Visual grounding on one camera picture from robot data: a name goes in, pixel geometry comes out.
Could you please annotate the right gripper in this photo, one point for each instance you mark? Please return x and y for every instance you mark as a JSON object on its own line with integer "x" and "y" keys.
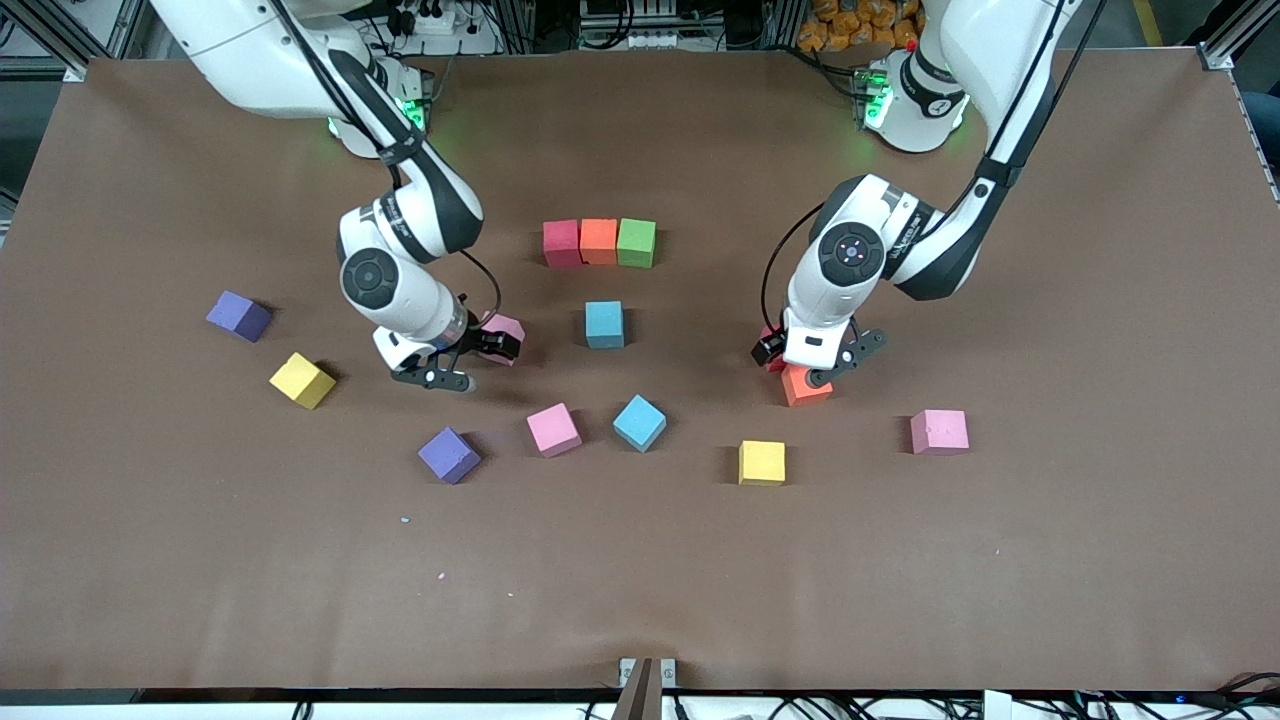
{"x": 487, "y": 340}

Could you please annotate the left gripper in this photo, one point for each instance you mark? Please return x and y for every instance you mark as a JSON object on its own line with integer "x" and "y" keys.
{"x": 768, "y": 348}

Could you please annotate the red foam cube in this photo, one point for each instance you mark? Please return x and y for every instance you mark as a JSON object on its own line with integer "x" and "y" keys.
{"x": 562, "y": 243}
{"x": 768, "y": 333}

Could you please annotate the pink foam cube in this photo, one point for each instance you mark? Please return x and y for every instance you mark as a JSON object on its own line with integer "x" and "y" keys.
{"x": 553, "y": 428}
{"x": 939, "y": 430}
{"x": 505, "y": 323}

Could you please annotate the orange foam cube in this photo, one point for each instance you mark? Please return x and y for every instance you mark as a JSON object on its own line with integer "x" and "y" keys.
{"x": 803, "y": 390}
{"x": 599, "y": 241}

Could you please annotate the green foam cube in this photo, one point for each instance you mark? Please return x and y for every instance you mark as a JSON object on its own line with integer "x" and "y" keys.
{"x": 636, "y": 243}

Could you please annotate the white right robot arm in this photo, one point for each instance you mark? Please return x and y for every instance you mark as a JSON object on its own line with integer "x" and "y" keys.
{"x": 375, "y": 280}

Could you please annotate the yellow foam cube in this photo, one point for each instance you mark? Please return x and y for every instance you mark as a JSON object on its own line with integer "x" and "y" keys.
{"x": 762, "y": 461}
{"x": 300, "y": 378}

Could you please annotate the blue foam cube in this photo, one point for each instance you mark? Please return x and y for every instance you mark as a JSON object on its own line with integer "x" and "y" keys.
{"x": 638, "y": 421}
{"x": 604, "y": 322}

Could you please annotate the purple foam cube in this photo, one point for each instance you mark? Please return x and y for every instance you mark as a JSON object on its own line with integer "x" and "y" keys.
{"x": 238, "y": 315}
{"x": 447, "y": 453}

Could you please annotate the brown paper table cover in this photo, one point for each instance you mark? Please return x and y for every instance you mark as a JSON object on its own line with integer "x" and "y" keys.
{"x": 640, "y": 600}

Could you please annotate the white power strip with plugs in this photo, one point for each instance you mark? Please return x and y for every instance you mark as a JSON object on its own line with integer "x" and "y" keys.
{"x": 430, "y": 28}

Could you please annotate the long white socket strip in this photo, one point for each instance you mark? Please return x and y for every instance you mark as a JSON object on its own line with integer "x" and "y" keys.
{"x": 645, "y": 40}

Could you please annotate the orange snack bag pile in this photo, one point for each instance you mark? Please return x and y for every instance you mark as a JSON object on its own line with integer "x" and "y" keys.
{"x": 850, "y": 25}

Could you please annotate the metal bracket with wooden post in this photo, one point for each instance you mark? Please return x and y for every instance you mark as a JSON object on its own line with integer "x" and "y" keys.
{"x": 640, "y": 690}

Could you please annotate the perforated metal edge rail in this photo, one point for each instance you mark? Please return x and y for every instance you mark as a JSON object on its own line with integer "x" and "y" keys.
{"x": 1257, "y": 140}

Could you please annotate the aluminium frame rail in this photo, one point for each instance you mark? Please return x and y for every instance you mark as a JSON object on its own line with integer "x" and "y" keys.
{"x": 1235, "y": 35}
{"x": 60, "y": 35}

